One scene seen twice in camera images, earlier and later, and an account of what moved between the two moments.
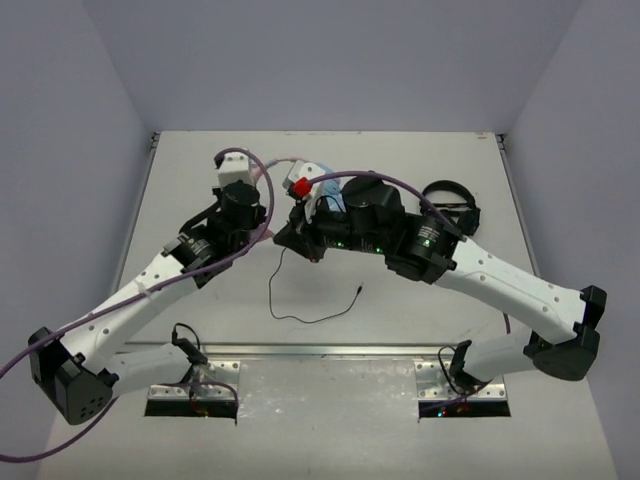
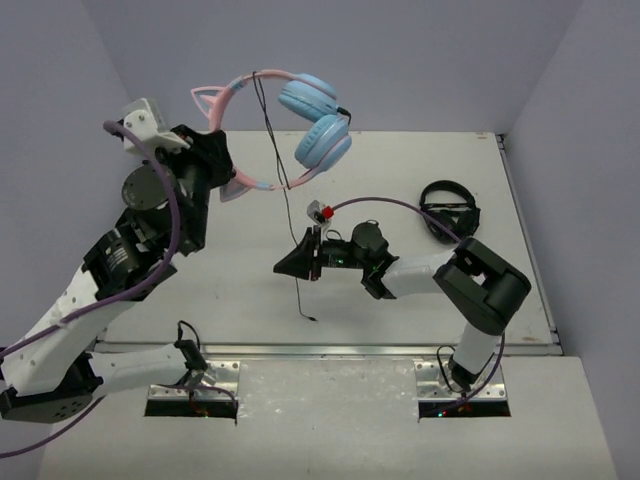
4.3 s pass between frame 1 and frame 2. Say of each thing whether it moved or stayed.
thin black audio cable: moved
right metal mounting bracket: stayed
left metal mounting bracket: stayed
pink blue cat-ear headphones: moved
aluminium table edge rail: stayed
